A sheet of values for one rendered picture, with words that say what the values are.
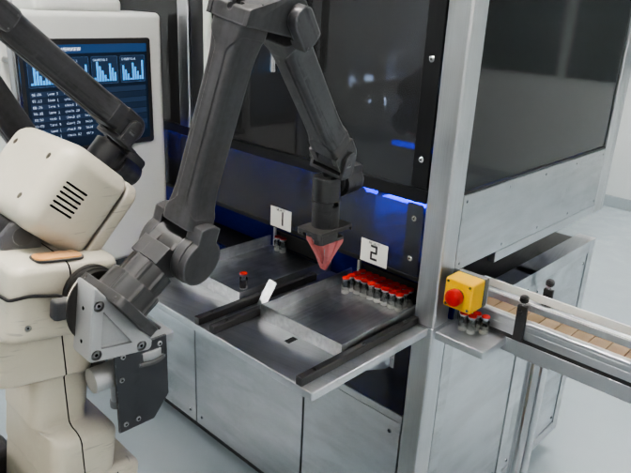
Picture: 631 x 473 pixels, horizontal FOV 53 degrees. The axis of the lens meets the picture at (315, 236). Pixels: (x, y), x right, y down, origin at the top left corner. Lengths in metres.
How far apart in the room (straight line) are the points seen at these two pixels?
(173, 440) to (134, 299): 1.72
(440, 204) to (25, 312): 0.88
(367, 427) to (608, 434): 1.38
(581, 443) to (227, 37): 2.33
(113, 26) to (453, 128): 1.04
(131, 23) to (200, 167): 1.13
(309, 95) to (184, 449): 1.77
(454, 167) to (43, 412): 0.93
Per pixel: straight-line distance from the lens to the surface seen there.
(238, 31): 0.89
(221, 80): 0.90
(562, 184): 2.00
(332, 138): 1.18
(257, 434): 2.25
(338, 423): 1.92
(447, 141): 1.42
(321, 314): 1.58
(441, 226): 1.46
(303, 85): 1.05
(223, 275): 1.78
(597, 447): 2.88
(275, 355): 1.41
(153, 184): 2.12
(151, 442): 2.62
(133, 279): 0.94
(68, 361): 1.15
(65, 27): 1.91
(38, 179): 1.02
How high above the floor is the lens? 1.61
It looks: 20 degrees down
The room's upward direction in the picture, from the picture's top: 3 degrees clockwise
